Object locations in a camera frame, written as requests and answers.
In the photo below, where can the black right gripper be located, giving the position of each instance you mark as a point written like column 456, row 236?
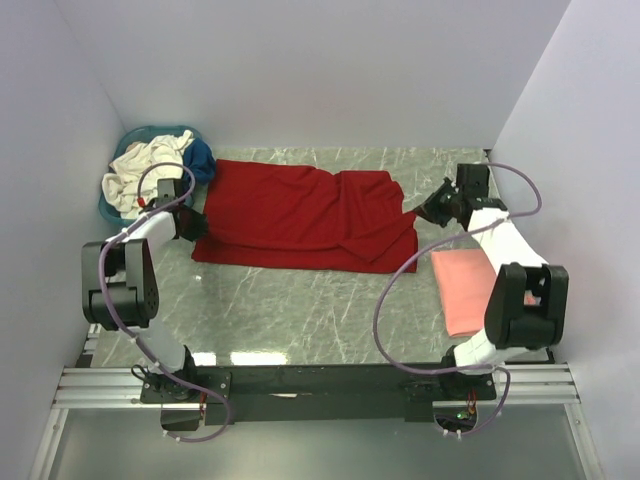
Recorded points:
column 429, row 206

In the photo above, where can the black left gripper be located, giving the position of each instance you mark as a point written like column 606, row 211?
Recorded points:
column 199, row 228

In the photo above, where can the red t shirt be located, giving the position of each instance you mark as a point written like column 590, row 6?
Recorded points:
column 302, row 217

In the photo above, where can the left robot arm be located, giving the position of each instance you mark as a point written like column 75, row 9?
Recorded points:
column 120, row 292

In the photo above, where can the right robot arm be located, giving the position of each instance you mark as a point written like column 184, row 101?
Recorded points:
column 527, row 302

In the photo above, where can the blue t shirt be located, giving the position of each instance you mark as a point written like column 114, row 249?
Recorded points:
column 199, row 159

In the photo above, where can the folded pink t shirt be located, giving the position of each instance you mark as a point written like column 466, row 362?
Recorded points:
column 465, row 279

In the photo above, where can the cream white t shirt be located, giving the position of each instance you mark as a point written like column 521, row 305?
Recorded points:
column 135, row 173

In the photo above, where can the black base beam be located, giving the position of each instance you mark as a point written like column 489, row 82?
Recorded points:
column 314, row 392

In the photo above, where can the aluminium rail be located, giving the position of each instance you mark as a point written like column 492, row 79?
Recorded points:
column 517, row 384

